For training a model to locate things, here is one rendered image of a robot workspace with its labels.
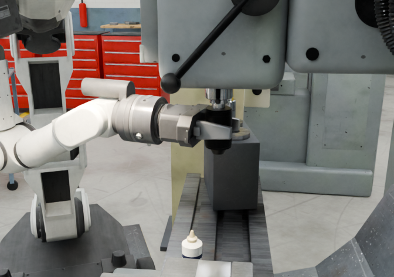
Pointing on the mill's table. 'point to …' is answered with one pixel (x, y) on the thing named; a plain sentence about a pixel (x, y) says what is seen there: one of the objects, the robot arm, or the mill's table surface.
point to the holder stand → (234, 172)
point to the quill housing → (262, 28)
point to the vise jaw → (180, 267)
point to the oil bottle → (192, 247)
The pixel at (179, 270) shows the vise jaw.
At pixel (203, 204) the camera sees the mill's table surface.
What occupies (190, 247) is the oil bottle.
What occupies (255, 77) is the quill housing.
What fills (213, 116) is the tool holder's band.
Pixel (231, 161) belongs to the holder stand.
